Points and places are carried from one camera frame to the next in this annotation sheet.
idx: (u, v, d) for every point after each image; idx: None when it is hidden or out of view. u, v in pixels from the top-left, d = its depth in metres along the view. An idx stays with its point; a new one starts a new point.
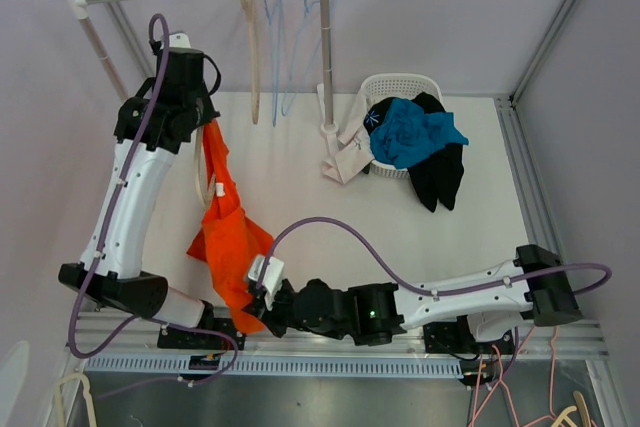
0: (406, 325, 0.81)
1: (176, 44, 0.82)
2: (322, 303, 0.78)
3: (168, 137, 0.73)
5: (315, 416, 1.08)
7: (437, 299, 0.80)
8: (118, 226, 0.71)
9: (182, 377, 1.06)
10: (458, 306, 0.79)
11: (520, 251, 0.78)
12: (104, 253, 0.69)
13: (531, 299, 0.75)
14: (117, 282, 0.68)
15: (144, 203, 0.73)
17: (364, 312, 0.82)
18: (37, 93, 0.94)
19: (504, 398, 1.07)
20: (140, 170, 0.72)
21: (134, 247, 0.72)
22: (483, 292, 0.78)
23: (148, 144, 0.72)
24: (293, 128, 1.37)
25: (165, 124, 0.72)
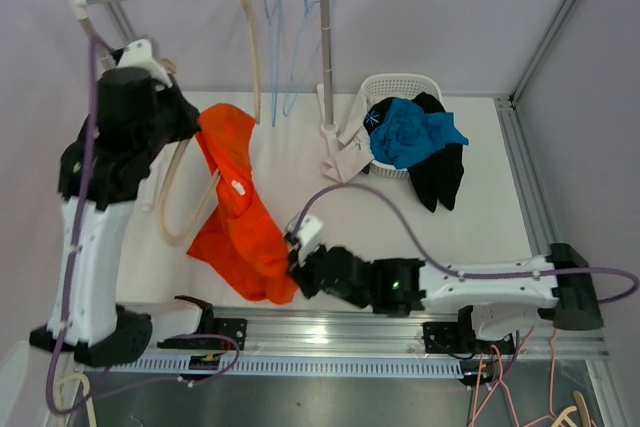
0: (429, 300, 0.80)
1: (137, 53, 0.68)
2: (345, 254, 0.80)
3: (120, 190, 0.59)
5: (315, 416, 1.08)
7: (463, 281, 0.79)
8: (79, 295, 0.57)
9: (182, 377, 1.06)
10: (482, 289, 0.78)
11: (555, 248, 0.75)
12: (69, 323, 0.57)
13: (557, 295, 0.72)
14: (91, 351, 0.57)
15: (104, 257, 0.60)
17: (387, 283, 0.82)
18: (37, 94, 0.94)
19: (504, 398, 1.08)
20: (94, 231, 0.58)
21: (102, 304, 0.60)
22: (510, 279, 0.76)
23: (96, 203, 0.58)
24: (293, 128, 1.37)
25: (114, 174, 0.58)
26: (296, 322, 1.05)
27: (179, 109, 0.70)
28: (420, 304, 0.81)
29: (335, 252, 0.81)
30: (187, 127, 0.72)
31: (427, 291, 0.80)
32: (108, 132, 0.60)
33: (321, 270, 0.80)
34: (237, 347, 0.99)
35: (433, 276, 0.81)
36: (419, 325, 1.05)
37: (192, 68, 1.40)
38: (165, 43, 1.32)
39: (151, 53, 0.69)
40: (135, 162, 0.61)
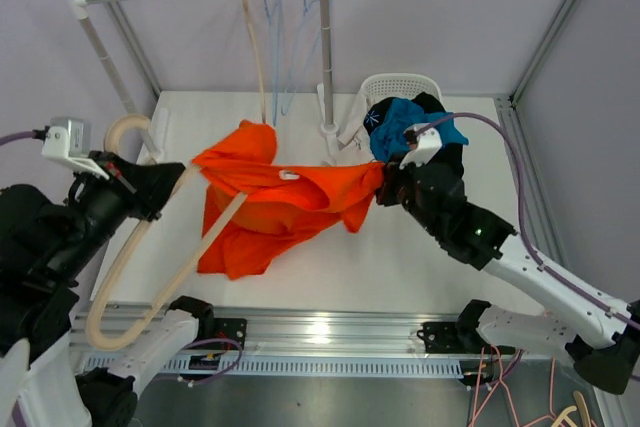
0: (498, 259, 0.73)
1: (55, 147, 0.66)
2: (451, 184, 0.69)
3: (33, 334, 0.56)
5: (315, 416, 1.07)
7: (542, 273, 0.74)
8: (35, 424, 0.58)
9: (182, 377, 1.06)
10: (554, 291, 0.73)
11: (637, 305, 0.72)
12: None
13: (616, 340, 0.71)
14: None
15: (53, 389, 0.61)
17: (470, 224, 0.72)
18: (37, 94, 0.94)
19: (505, 400, 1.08)
20: (29, 383, 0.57)
21: (64, 413, 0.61)
22: (584, 302, 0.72)
23: (22, 360, 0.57)
24: (293, 129, 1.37)
25: (29, 320, 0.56)
26: (296, 322, 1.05)
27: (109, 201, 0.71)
28: (483, 262, 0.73)
29: (442, 176, 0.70)
30: (140, 204, 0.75)
31: (503, 251, 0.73)
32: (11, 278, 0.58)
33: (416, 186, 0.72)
34: (240, 347, 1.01)
35: (521, 247, 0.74)
36: (419, 324, 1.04)
37: (192, 68, 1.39)
38: (165, 42, 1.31)
39: (67, 146, 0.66)
40: (49, 308, 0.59)
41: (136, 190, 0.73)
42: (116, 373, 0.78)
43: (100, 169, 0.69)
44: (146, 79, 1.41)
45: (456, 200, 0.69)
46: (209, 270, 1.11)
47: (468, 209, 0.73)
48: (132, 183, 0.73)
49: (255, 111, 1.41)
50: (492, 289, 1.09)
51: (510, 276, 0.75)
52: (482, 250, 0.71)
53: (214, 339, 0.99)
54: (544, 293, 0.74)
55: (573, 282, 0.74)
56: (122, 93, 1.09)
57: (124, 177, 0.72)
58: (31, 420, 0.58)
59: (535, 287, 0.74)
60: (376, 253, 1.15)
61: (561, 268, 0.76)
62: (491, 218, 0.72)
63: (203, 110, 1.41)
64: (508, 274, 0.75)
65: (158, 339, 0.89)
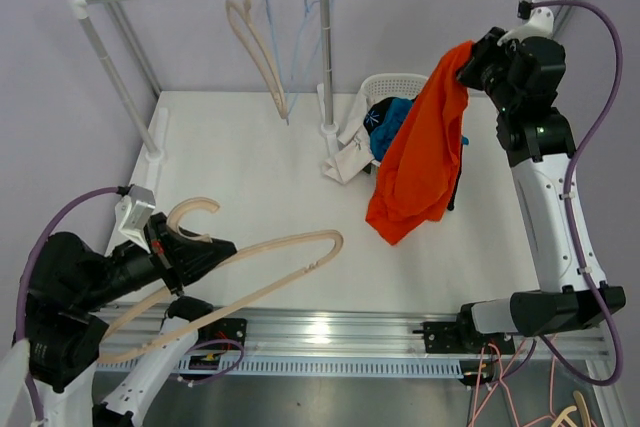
0: (531, 160, 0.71)
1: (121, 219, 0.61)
2: (548, 60, 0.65)
3: (70, 365, 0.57)
5: (315, 417, 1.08)
7: (558, 199, 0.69)
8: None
9: (182, 377, 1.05)
10: (552, 216, 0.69)
11: (620, 294, 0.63)
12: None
13: (561, 290, 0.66)
14: None
15: (76, 419, 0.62)
17: (537, 118, 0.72)
18: (36, 93, 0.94)
19: (504, 398, 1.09)
20: (57, 406, 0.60)
21: None
22: (570, 245, 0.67)
23: (54, 384, 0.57)
24: (293, 129, 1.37)
25: (65, 353, 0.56)
26: (295, 322, 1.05)
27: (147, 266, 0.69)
28: (514, 160, 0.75)
29: (547, 52, 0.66)
30: (166, 276, 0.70)
31: (545, 157, 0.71)
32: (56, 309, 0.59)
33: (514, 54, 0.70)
34: (240, 347, 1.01)
35: (562, 165, 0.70)
36: (419, 324, 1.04)
37: (192, 69, 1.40)
38: (165, 43, 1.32)
39: (125, 224, 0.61)
40: (85, 339, 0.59)
41: (171, 264, 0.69)
42: (115, 410, 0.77)
43: (147, 245, 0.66)
44: (146, 79, 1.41)
45: (546, 78, 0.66)
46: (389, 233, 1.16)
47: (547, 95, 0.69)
48: (184, 250, 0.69)
49: (255, 111, 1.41)
50: (494, 287, 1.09)
51: (528, 179, 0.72)
52: (530, 142, 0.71)
53: (214, 339, 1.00)
54: (543, 216, 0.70)
55: (578, 225, 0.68)
56: (122, 93, 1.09)
57: (166, 252, 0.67)
58: None
59: (541, 204, 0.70)
60: (377, 253, 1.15)
61: (582, 213, 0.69)
62: (562, 130, 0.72)
63: (203, 111, 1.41)
64: (526, 175, 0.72)
65: (161, 362, 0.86)
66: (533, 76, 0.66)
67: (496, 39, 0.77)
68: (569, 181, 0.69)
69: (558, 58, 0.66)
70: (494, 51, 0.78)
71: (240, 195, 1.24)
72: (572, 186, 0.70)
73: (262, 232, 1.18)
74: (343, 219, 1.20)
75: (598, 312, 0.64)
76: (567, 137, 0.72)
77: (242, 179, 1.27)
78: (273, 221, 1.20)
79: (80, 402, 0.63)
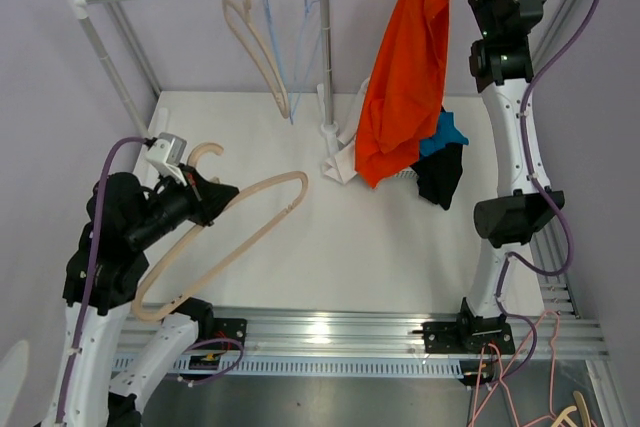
0: (494, 83, 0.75)
1: (157, 155, 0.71)
2: (529, 6, 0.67)
3: (119, 290, 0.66)
5: (315, 416, 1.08)
7: (515, 118, 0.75)
8: (77, 394, 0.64)
9: (182, 377, 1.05)
10: (510, 135, 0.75)
11: (560, 193, 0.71)
12: (64, 422, 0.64)
13: (513, 193, 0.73)
14: None
15: (106, 352, 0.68)
17: (507, 45, 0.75)
18: (36, 93, 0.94)
19: (504, 398, 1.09)
20: (94, 334, 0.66)
21: (98, 394, 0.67)
22: (522, 157, 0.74)
23: (99, 307, 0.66)
24: (293, 129, 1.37)
25: (116, 277, 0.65)
26: (295, 323, 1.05)
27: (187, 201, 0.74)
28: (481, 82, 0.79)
29: None
30: (199, 211, 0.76)
31: (506, 80, 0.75)
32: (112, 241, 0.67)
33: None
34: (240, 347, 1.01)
35: (521, 87, 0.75)
36: (419, 325, 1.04)
37: (192, 69, 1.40)
38: (165, 43, 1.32)
39: (164, 157, 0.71)
40: (132, 269, 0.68)
41: (202, 197, 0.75)
42: (117, 391, 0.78)
43: (182, 176, 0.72)
44: (146, 79, 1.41)
45: (524, 23, 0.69)
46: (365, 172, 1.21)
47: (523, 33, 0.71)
48: (204, 187, 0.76)
49: (255, 112, 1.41)
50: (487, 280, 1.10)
51: (491, 100, 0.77)
52: (494, 68, 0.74)
53: (213, 338, 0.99)
54: (502, 135, 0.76)
55: (530, 141, 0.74)
56: (122, 93, 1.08)
57: (197, 185, 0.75)
58: (76, 382, 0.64)
59: (501, 121, 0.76)
60: (376, 254, 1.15)
61: (534, 130, 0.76)
62: (525, 57, 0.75)
63: (203, 111, 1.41)
64: (489, 96, 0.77)
65: (165, 348, 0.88)
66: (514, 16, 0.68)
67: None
68: (527, 100, 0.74)
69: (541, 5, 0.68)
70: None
71: None
72: (528, 106, 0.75)
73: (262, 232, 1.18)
74: (344, 218, 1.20)
75: (545, 212, 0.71)
76: (527, 65, 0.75)
77: (242, 179, 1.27)
78: None
79: (111, 337, 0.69)
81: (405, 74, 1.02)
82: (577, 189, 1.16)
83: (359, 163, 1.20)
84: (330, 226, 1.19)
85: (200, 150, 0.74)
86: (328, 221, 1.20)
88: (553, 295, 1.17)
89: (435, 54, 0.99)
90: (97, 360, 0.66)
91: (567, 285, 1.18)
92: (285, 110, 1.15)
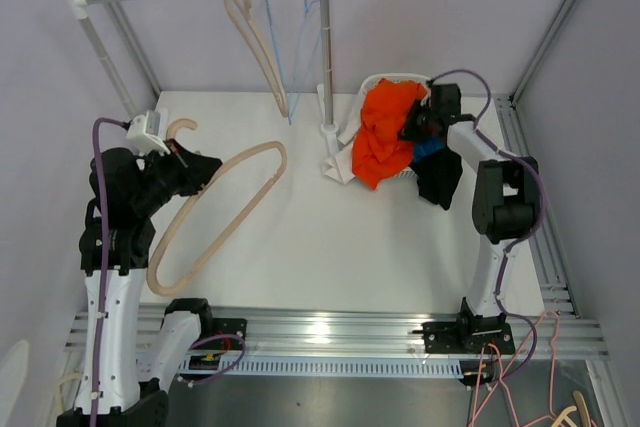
0: (453, 127, 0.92)
1: (135, 129, 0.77)
2: (447, 90, 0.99)
3: (137, 253, 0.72)
5: (315, 416, 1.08)
7: (472, 133, 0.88)
8: (110, 360, 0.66)
9: (182, 377, 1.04)
10: (474, 143, 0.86)
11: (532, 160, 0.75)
12: (101, 392, 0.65)
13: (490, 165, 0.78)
14: (124, 415, 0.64)
15: (131, 317, 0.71)
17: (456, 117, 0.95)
18: (36, 93, 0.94)
19: (504, 398, 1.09)
20: (118, 296, 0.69)
21: (128, 363, 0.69)
22: (486, 148, 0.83)
23: (120, 268, 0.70)
24: (293, 129, 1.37)
25: (130, 242, 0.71)
26: (295, 324, 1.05)
27: (178, 172, 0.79)
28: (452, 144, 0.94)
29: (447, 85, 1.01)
30: (190, 182, 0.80)
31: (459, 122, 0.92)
32: (116, 211, 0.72)
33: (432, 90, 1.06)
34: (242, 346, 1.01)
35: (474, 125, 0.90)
36: (419, 325, 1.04)
37: (192, 69, 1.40)
38: (165, 42, 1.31)
39: (144, 128, 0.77)
40: (144, 231, 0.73)
41: (187, 164, 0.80)
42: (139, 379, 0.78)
43: (164, 146, 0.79)
44: (146, 79, 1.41)
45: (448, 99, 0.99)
46: (362, 172, 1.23)
47: (454, 106, 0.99)
48: (189, 158, 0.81)
49: (256, 112, 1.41)
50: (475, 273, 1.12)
51: (457, 140, 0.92)
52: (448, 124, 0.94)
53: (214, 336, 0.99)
54: (473, 153, 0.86)
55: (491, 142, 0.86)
56: (122, 93, 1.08)
57: (181, 153, 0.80)
58: (109, 344, 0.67)
59: (465, 142, 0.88)
60: (377, 255, 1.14)
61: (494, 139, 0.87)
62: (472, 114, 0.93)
63: (203, 110, 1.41)
64: (454, 136, 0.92)
65: (175, 338, 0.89)
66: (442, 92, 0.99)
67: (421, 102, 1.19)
68: (477, 119, 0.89)
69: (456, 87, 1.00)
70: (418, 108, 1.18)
71: (240, 195, 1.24)
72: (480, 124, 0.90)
73: (261, 233, 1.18)
74: (344, 218, 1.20)
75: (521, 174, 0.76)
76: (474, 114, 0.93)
77: (245, 183, 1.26)
78: (271, 222, 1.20)
79: (134, 302, 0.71)
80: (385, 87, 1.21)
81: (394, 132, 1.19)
82: (578, 189, 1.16)
83: (357, 163, 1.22)
84: (330, 226, 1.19)
85: (175, 126, 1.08)
86: (327, 221, 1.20)
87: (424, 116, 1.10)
88: (553, 295, 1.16)
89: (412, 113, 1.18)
90: (124, 323, 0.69)
91: (567, 286, 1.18)
92: (283, 110, 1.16)
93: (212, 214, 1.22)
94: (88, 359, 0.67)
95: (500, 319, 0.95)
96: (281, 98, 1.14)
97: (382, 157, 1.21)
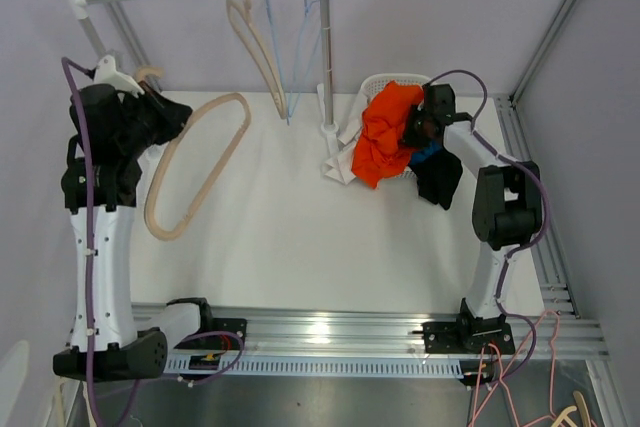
0: (448, 129, 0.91)
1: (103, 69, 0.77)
2: (441, 92, 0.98)
3: (125, 190, 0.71)
5: (315, 416, 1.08)
7: (470, 135, 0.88)
8: (104, 297, 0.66)
9: (182, 377, 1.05)
10: (472, 145, 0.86)
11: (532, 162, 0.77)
12: (97, 328, 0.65)
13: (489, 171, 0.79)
14: (121, 350, 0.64)
15: (122, 252, 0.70)
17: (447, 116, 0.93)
18: (36, 93, 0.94)
19: (504, 398, 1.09)
20: (107, 232, 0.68)
21: (122, 301, 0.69)
22: (485, 150, 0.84)
23: (106, 204, 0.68)
24: (293, 129, 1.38)
25: (116, 180, 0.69)
26: (295, 324, 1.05)
27: (154, 112, 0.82)
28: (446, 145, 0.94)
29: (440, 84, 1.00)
30: (168, 125, 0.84)
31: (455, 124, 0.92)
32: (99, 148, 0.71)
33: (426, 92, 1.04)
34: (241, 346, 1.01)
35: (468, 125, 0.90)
36: (419, 325, 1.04)
37: (191, 69, 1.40)
38: (165, 42, 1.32)
39: (114, 67, 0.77)
40: (129, 168, 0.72)
41: (164, 106, 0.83)
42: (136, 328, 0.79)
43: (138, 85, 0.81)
44: (146, 79, 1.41)
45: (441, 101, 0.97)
46: (362, 172, 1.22)
47: (449, 106, 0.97)
48: (163, 101, 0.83)
49: (255, 112, 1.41)
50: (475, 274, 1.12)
51: (454, 142, 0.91)
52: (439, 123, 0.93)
53: (213, 332, 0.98)
54: (471, 155, 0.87)
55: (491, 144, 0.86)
56: None
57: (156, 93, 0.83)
58: (101, 282, 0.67)
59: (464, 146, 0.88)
60: (376, 255, 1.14)
61: None
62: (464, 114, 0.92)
63: (203, 110, 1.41)
64: (452, 140, 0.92)
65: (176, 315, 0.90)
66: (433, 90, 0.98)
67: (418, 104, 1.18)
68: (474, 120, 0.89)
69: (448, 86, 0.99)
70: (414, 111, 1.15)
71: (240, 195, 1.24)
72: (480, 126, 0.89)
73: (257, 227, 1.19)
74: (344, 218, 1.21)
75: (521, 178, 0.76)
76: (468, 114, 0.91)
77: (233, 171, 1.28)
78: (271, 222, 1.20)
79: (125, 234, 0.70)
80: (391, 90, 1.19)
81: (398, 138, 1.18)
82: (577, 189, 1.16)
83: (358, 163, 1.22)
84: (330, 225, 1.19)
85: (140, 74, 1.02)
86: (327, 220, 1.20)
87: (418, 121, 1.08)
88: (553, 295, 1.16)
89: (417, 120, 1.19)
90: (114, 260, 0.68)
91: (567, 285, 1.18)
92: (281, 112, 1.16)
93: (206, 207, 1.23)
94: (80, 297, 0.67)
95: (501, 319, 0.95)
96: (280, 99, 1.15)
97: (383, 158, 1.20)
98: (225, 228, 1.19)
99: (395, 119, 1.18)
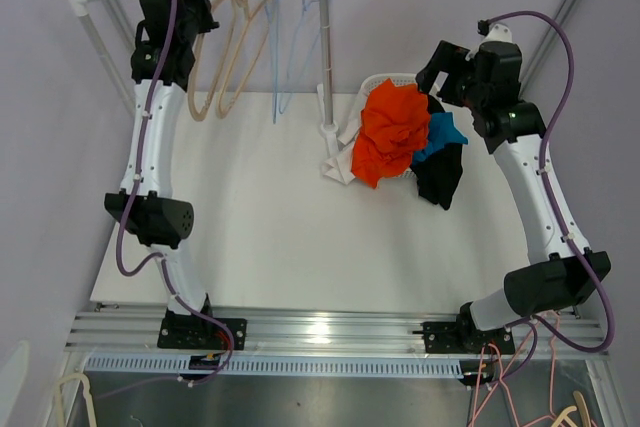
0: (506, 143, 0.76)
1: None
2: (505, 58, 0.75)
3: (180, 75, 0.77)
5: (315, 416, 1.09)
7: (535, 175, 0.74)
8: (152, 152, 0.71)
9: (182, 377, 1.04)
10: (532, 190, 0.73)
11: (602, 256, 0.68)
12: (142, 176, 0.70)
13: (551, 258, 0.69)
14: (158, 199, 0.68)
15: (171, 123, 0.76)
17: (504, 113, 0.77)
18: (36, 92, 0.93)
19: (504, 397, 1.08)
20: (161, 102, 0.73)
21: (165, 173, 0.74)
22: (551, 216, 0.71)
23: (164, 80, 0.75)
24: (292, 128, 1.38)
25: (177, 62, 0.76)
26: (295, 323, 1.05)
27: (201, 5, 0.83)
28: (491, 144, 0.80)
29: (503, 47, 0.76)
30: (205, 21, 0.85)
31: (518, 137, 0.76)
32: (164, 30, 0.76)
33: (479, 54, 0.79)
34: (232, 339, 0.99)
35: (534, 145, 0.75)
36: (419, 325, 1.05)
37: None
38: None
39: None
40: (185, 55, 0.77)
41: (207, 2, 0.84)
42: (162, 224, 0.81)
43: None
44: None
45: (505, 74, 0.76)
46: (361, 172, 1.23)
47: (510, 84, 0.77)
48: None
49: (254, 112, 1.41)
50: (479, 275, 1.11)
51: (506, 158, 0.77)
52: (504, 127, 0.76)
53: (204, 314, 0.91)
54: (522, 186, 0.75)
55: (557, 197, 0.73)
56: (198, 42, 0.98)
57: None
58: (151, 137, 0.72)
59: (521, 180, 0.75)
60: (374, 256, 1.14)
61: (558, 187, 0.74)
62: (533, 117, 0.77)
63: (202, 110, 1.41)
64: (505, 158, 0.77)
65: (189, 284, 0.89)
66: (498, 66, 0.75)
67: (465, 55, 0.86)
68: (544, 155, 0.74)
69: (514, 51, 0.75)
70: (456, 60, 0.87)
71: (239, 194, 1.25)
72: (547, 161, 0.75)
73: (256, 225, 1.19)
74: (345, 218, 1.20)
75: (584, 278, 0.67)
76: (538, 121, 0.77)
77: (231, 170, 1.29)
78: (270, 221, 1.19)
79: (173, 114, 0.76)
80: (387, 88, 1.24)
81: (393, 133, 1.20)
82: (578, 189, 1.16)
83: (358, 164, 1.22)
84: (332, 225, 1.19)
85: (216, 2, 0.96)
86: (328, 218, 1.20)
87: (463, 83, 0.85)
88: None
89: (411, 117, 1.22)
90: (163, 126, 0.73)
91: None
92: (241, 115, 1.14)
93: (205, 206, 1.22)
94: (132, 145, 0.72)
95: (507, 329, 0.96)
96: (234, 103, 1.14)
97: (381, 155, 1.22)
98: (224, 226, 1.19)
99: (393, 113, 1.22)
